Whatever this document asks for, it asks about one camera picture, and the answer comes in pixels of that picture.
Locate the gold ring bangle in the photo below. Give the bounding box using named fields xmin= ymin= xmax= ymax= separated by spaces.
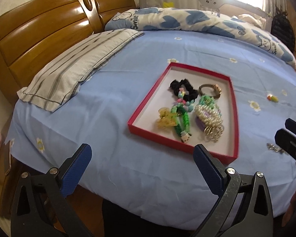
xmin=204 ymin=125 xmax=225 ymax=142

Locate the yellow hair claw clip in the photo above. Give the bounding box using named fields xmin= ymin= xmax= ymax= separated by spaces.
xmin=156 ymin=108 xmax=178 ymax=128

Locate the black bag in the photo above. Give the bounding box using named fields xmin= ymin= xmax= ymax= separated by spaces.
xmin=271 ymin=7 xmax=296 ymax=53

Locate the silver chain bracelet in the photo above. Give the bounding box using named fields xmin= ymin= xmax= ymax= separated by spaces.
xmin=266 ymin=142 xmax=290 ymax=156

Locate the black scrunchie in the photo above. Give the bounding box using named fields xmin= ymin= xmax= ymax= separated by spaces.
xmin=169 ymin=79 xmax=198 ymax=102

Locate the green braided bracelet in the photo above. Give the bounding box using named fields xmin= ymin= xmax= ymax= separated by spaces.
xmin=171 ymin=104 xmax=193 ymax=144

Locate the red shallow tray box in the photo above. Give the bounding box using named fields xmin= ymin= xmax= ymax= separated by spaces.
xmin=128 ymin=62 xmax=239 ymax=164

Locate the gold mesh wristwatch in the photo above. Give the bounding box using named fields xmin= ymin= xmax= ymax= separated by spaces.
xmin=198 ymin=84 xmax=222 ymax=100

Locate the grey striped pillow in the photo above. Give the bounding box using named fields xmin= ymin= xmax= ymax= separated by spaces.
xmin=17 ymin=28 xmax=144 ymax=112

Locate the wooden headboard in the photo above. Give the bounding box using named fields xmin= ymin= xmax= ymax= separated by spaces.
xmin=0 ymin=0 xmax=136 ymax=105

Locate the blue heart patterned duvet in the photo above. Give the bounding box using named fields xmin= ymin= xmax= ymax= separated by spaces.
xmin=105 ymin=7 xmax=296 ymax=69

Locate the blue floral bed sheet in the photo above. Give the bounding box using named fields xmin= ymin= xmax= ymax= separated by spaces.
xmin=7 ymin=31 xmax=296 ymax=229

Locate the comb clip with colourful beads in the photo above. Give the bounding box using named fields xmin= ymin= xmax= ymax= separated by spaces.
xmin=267 ymin=94 xmax=279 ymax=103

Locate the person's right hand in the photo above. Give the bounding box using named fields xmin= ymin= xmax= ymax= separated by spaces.
xmin=281 ymin=192 xmax=296 ymax=227

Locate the colourful bead bracelet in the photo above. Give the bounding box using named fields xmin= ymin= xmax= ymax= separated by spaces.
xmin=174 ymin=86 xmax=196 ymax=113

